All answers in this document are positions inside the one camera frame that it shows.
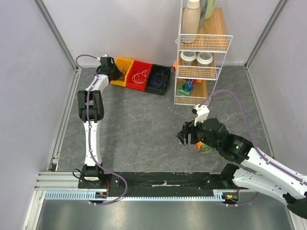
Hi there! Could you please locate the blue red packet on shelf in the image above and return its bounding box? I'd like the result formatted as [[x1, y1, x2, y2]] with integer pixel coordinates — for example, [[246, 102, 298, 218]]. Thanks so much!
[[186, 79, 202, 87]]

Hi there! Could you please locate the orange green sponge pack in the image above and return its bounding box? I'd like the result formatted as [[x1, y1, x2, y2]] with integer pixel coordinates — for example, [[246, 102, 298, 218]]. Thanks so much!
[[197, 142, 214, 154]]

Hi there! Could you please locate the white wire shelf rack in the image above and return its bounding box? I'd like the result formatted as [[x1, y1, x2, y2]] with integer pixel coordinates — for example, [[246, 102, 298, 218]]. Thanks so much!
[[174, 0, 233, 105]]

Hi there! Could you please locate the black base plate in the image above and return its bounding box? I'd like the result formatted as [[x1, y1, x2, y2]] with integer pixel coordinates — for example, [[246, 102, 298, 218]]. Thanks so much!
[[92, 172, 237, 197]]

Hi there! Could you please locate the red storage bin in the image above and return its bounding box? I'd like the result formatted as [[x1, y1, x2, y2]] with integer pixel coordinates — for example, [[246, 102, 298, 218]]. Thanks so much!
[[126, 60, 152, 91]]

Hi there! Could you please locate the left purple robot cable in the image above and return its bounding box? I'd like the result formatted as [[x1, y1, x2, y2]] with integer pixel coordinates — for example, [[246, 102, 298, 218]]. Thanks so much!
[[75, 54, 129, 206]]

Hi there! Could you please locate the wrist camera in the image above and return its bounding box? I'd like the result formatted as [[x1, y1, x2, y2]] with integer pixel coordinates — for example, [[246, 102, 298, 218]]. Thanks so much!
[[96, 54, 109, 61], [192, 104, 210, 126]]

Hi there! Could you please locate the beige bottle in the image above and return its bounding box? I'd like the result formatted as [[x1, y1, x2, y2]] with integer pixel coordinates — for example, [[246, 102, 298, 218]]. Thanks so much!
[[181, 0, 201, 44]]

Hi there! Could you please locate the black storage bin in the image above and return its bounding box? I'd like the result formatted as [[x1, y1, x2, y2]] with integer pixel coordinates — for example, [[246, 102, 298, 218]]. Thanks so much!
[[145, 64, 172, 95]]

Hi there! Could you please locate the slotted cable duct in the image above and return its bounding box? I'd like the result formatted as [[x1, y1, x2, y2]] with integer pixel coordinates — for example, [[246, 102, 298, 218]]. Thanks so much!
[[45, 191, 238, 202]]

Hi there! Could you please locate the yellow storage bin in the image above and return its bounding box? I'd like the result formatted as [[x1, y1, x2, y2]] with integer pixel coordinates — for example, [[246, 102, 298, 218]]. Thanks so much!
[[110, 57, 134, 87]]

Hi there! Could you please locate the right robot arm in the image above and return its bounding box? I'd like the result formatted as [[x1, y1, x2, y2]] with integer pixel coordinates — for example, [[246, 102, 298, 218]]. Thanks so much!
[[176, 118, 307, 219]]

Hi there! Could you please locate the light green bottle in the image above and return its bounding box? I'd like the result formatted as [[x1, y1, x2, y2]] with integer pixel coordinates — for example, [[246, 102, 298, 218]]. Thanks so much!
[[205, 0, 215, 19]]

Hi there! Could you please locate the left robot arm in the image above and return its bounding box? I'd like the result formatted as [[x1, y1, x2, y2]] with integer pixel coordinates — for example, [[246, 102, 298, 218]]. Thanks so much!
[[76, 55, 122, 189]]

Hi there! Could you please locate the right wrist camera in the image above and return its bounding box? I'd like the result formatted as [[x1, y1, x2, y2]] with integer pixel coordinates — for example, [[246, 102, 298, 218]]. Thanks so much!
[[192, 104, 210, 126]]

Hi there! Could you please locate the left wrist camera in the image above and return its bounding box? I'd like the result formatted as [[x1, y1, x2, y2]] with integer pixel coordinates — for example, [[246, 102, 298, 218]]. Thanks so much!
[[96, 54, 109, 61]]

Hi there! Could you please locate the grey-green bottle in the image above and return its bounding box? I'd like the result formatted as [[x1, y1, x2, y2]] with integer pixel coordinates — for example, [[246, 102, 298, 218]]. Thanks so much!
[[198, 0, 208, 29]]

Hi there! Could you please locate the left paper cup with lid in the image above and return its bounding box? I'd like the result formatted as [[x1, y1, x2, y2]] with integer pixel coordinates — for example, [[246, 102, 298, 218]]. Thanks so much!
[[180, 51, 197, 66]]

